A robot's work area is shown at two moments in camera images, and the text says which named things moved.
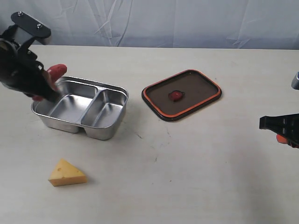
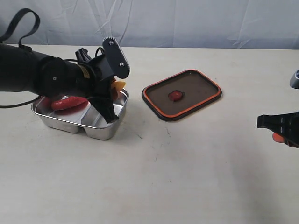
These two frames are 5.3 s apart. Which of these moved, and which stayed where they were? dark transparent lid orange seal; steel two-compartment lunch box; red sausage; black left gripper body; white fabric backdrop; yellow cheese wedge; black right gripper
Moved: black left gripper body; red sausage; yellow cheese wedge
Stayed: dark transparent lid orange seal; white fabric backdrop; black right gripper; steel two-compartment lunch box
